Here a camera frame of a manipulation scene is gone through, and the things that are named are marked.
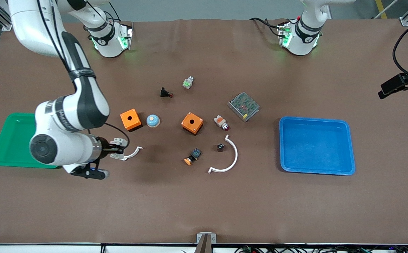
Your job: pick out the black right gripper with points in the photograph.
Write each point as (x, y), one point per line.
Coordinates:
(105, 148)

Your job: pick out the dark brown camera post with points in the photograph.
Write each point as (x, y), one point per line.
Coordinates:
(204, 246)

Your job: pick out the blue plastic tray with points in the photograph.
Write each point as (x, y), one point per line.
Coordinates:
(316, 146)

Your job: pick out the large white pipe clamp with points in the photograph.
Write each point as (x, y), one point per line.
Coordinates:
(236, 154)

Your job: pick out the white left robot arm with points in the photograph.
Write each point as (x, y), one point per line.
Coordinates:
(297, 45)

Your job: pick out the orange mushroom push button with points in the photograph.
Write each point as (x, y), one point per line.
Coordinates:
(192, 156)

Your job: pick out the green plastic tray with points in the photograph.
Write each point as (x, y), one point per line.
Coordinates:
(10, 140)

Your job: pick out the black red-lens push button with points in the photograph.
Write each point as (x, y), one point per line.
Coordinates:
(164, 92)

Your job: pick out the red white indicator switch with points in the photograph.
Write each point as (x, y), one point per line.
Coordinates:
(220, 122)

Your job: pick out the small white pipe clamp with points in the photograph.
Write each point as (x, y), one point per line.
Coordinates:
(135, 153)

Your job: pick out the green white push button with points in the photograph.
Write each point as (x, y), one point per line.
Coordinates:
(188, 82)

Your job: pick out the metal mesh power supply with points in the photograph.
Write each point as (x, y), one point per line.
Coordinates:
(243, 106)

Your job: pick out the white table edge rail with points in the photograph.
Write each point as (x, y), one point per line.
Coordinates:
(31, 248)

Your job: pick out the dark brown cylindrical capacitor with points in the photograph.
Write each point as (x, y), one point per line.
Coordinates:
(220, 147)

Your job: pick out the blue dome buzzer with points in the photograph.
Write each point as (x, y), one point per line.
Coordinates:
(153, 121)

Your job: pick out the orange push-button enclosure box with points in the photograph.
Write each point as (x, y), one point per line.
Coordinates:
(130, 120)
(192, 123)

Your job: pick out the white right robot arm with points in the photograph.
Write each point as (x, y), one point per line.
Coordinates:
(66, 147)

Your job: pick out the grey metal bracket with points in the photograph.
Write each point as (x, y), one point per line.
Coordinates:
(213, 239)

